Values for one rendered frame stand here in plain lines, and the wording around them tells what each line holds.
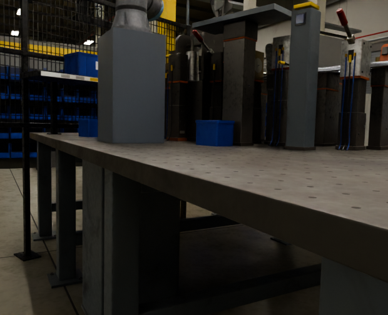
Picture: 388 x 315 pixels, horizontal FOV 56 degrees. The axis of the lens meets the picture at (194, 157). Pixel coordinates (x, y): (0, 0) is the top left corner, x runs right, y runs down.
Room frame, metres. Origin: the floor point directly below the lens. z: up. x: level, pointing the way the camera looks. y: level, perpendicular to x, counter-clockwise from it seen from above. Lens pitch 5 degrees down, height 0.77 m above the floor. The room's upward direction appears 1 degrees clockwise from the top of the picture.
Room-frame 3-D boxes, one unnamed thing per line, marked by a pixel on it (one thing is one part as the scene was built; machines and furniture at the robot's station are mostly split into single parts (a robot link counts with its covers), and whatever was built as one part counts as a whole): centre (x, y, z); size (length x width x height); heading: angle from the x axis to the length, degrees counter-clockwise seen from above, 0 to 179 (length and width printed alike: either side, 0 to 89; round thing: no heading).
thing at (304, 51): (1.21, -0.35, 0.92); 0.08 x 0.08 x 0.44; 46
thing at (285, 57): (1.44, -0.34, 0.90); 0.13 x 0.08 x 0.41; 136
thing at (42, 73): (2.27, 0.56, 1.01); 0.90 x 0.22 x 0.03; 136
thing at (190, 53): (1.72, -0.01, 0.94); 0.18 x 0.13 x 0.49; 46
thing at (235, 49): (1.39, -0.16, 0.92); 0.10 x 0.08 x 0.45; 46
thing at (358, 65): (1.26, -0.53, 0.88); 0.12 x 0.07 x 0.36; 136
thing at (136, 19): (1.43, 0.25, 1.15); 0.15 x 0.15 x 0.10
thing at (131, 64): (1.43, 0.25, 0.90); 0.20 x 0.20 x 0.40; 29
